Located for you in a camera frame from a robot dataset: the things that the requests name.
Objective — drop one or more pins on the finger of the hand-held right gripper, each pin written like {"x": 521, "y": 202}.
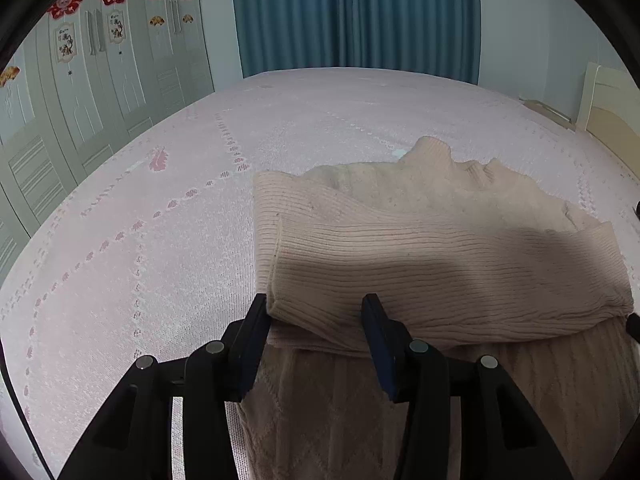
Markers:
{"x": 633, "y": 330}

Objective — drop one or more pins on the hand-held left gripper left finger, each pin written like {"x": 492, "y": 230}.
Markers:
{"x": 247, "y": 360}

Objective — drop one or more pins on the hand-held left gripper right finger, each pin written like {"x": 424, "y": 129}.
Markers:
{"x": 382, "y": 355}

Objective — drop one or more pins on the beige knit sweater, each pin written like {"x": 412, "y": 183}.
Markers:
{"x": 400, "y": 240}

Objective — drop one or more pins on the pink patterned bedspread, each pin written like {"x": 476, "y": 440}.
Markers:
{"x": 150, "y": 240}

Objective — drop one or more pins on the cream wooden headboard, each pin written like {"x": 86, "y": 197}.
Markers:
{"x": 610, "y": 110}

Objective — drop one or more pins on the cream nightstand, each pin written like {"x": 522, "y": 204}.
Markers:
{"x": 547, "y": 112}

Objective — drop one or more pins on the pale green wardrobe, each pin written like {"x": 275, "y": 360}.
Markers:
{"x": 100, "y": 110}

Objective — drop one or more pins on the teal curtain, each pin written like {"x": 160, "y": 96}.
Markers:
{"x": 355, "y": 15}

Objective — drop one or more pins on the red gold fan sticker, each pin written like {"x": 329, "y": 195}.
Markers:
{"x": 187, "y": 19}
{"x": 9, "y": 76}
{"x": 157, "y": 21}

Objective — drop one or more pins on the flower picture wardrobe panel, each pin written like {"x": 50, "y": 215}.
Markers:
{"x": 116, "y": 27}
{"x": 65, "y": 42}

